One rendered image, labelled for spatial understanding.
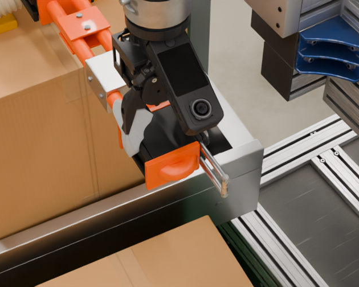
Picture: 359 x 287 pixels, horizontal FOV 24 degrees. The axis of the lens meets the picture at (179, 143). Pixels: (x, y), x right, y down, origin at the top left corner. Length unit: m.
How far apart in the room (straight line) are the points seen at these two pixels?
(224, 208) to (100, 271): 0.33
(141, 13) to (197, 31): 1.32
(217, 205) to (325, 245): 0.39
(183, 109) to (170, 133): 0.14
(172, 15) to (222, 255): 0.79
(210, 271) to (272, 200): 0.55
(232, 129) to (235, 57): 1.02
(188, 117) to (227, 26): 1.93
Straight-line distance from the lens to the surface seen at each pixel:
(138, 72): 0.95
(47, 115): 1.37
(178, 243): 1.60
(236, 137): 1.69
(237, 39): 2.77
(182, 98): 0.89
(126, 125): 0.98
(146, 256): 1.58
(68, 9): 1.26
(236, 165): 1.65
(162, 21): 0.88
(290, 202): 2.08
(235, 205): 1.77
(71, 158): 1.48
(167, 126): 1.04
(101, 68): 1.12
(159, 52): 0.90
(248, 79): 2.64
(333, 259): 2.01
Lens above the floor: 1.88
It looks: 50 degrees down
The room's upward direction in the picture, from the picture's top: straight up
